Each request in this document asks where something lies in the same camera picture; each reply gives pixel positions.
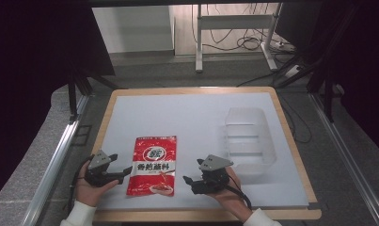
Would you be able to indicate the white table mat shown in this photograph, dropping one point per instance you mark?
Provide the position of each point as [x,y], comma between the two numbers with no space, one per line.
[193,119]

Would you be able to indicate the aluminium frame rail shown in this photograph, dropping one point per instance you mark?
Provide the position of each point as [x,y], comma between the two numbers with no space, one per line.
[350,150]
[52,166]

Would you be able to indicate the person's left hand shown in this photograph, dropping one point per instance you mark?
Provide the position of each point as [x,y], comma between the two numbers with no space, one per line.
[89,191]

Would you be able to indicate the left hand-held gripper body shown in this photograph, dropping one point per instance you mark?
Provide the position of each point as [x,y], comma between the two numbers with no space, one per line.
[97,175]

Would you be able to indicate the white metal desk frame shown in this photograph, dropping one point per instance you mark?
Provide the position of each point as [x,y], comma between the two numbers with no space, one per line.
[234,22]

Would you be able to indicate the black stand legs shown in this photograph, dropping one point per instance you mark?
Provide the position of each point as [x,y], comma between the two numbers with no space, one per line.
[326,88]
[73,94]

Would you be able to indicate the person's right hand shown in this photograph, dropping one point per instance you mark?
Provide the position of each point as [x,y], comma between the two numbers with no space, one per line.
[229,197]

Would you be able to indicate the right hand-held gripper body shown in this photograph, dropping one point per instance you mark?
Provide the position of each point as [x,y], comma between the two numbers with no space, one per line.
[213,182]

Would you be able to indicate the red seasoning packet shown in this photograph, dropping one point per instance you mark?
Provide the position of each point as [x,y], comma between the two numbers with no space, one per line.
[154,169]

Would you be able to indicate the dark curtain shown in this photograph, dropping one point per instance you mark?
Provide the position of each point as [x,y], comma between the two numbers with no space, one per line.
[30,78]
[362,62]

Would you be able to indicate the white cabinet panel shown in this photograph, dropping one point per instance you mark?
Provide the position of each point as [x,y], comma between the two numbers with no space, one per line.
[134,28]

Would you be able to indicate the white power strip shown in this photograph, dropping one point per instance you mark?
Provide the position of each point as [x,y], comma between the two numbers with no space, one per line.
[292,71]

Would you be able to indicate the clear plastic storage bin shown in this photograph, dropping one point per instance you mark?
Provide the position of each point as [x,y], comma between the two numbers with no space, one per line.
[249,141]

